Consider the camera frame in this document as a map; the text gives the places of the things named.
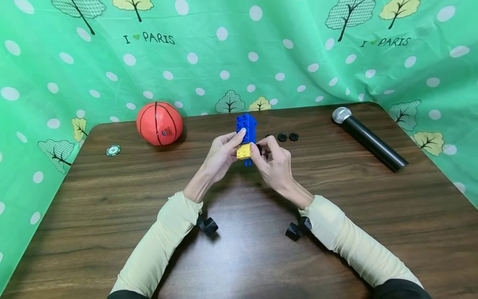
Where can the person's left hand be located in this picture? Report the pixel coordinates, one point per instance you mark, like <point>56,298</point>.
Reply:
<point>218,160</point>

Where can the person's right hand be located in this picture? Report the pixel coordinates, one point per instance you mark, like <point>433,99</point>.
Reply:
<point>278,168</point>

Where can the person's right index finger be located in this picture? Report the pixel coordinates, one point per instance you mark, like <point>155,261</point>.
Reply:
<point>270,141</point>

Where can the person's left thumb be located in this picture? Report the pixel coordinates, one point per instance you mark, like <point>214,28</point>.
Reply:
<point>235,151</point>

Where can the person's left index finger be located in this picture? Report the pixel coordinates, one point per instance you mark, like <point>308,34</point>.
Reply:
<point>235,137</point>

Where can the person's right fingers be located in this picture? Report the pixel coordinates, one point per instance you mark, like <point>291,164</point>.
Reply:
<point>267,153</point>

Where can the person's right thumb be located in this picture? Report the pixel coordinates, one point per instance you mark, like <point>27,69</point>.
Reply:
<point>254,153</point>

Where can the yellow toy block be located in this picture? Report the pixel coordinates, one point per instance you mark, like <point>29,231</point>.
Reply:
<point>244,150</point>

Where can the blue toy block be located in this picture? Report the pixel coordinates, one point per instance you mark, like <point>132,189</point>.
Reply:
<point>248,124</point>

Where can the person's right forearm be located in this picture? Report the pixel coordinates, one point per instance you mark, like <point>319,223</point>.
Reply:
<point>347,236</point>

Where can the person's left forearm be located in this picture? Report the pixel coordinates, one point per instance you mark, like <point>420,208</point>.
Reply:
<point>160,245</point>

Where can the black toy wheel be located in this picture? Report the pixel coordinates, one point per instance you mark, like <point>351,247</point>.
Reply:
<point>282,137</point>
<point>294,136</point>

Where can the orange mini basketball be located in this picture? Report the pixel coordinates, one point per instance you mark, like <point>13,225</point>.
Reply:
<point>159,123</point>

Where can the black microphone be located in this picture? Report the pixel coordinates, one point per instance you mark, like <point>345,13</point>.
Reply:
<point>368,137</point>

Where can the green poker chip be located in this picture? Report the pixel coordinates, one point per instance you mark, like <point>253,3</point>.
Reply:
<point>113,150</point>

